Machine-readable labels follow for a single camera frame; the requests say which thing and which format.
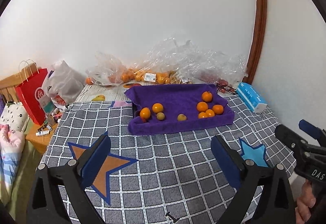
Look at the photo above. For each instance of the blue tissue pack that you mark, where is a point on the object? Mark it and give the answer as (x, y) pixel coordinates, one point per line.
(251, 98)

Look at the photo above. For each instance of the floral white pillow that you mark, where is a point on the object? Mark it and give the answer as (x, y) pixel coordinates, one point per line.
(15, 116)

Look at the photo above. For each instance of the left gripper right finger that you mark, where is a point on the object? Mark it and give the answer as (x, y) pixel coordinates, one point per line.
(276, 204)

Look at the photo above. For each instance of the brown wooden door frame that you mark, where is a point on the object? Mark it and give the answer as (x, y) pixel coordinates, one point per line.
(257, 39)

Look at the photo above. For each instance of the clear bag of oranges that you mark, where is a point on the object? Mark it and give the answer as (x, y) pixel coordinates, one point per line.
(110, 71)

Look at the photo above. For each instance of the grey checkered blanket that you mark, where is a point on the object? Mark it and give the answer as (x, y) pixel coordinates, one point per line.
(167, 176)

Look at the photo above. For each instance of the small orange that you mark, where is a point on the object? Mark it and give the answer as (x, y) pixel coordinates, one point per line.
(202, 115)

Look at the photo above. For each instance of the large orange mandarin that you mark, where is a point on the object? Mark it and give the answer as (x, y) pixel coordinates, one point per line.
(202, 107)

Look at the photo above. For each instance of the large clear plastic bag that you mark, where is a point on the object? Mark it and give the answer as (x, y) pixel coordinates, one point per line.
(172, 62)

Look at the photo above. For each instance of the white plastic bag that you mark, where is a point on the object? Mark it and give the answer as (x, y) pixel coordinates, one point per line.
(63, 84)

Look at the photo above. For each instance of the yellow-green round fruit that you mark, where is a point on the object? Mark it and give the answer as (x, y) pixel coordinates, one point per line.
(160, 116)

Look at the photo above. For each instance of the black eyeglasses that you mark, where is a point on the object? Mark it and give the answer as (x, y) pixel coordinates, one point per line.
(225, 89)

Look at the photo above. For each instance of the small orange fruit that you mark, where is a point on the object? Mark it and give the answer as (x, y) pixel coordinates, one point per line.
(210, 113)

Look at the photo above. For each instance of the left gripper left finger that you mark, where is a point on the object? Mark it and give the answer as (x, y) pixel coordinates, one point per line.
(45, 204)

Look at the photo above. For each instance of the small orange kumquat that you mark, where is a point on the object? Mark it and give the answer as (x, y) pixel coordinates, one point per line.
(157, 108)

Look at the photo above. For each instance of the small yellow-green fruit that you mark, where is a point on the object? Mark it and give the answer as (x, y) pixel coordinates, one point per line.
(181, 117)

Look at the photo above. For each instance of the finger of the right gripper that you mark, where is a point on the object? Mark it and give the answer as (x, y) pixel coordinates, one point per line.
(290, 139)
(311, 130)

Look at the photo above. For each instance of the clear bag of tomatoes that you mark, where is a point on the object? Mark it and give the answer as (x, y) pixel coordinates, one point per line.
(226, 71)

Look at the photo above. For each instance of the person's right hand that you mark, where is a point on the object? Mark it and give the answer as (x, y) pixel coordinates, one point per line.
(304, 203)

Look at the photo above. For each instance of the purple towel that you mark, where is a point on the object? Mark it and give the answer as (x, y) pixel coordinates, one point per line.
(176, 99)

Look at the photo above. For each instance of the red paper shopping bag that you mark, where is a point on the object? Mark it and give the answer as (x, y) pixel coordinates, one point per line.
(30, 92)

